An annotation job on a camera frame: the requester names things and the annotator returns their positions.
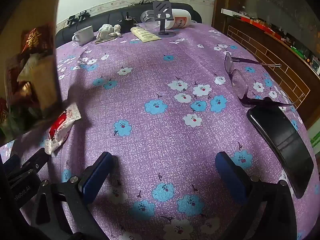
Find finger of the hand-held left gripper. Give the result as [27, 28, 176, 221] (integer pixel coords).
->
[20, 148, 50, 174]
[2, 154, 21, 176]

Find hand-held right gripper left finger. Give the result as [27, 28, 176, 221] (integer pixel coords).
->
[30, 151, 113, 240]

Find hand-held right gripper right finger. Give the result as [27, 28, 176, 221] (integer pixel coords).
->
[215, 151, 298, 240]

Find white red snack packet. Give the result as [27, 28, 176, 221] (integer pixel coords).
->
[45, 103, 82, 157]

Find pile of mixed snack packets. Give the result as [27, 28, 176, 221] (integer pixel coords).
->
[0, 24, 54, 137]

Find black smartphone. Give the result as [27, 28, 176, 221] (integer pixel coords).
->
[246, 104, 315, 200]

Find purple floral tablecloth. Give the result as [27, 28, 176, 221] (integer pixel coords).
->
[0, 22, 320, 240]

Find brick pattern cabinet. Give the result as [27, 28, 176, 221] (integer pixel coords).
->
[226, 17, 312, 128]

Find white mug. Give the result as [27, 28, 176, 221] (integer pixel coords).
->
[72, 26, 94, 46]

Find white crumpled cloth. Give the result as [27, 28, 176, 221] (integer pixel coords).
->
[94, 24, 123, 44]

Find cream tube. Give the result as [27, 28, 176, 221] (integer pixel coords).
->
[130, 27, 162, 42]

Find row of shelf items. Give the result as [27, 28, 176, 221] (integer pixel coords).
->
[234, 11, 320, 75]

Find black leather sofa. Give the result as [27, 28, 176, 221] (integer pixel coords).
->
[55, 2, 202, 47]

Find black round container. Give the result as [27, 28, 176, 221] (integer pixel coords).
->
[121, 12, 137, 28]

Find empty clear plastic cup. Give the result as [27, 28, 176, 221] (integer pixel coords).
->
[140, 9, 160, 29]

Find white strip box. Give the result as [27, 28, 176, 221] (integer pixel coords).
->
[221, 8, 242, 16]

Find white jar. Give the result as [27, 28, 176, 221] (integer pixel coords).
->
[171, 9, 198, 29]

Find grey phone stand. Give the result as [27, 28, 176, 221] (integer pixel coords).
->
[152, 0, 177, 38]

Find purple frame glasses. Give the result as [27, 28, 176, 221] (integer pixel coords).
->
[224, 51, 305, 109]

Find dark tangled cables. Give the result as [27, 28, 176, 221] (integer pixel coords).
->
[129, 0, 170, 5]

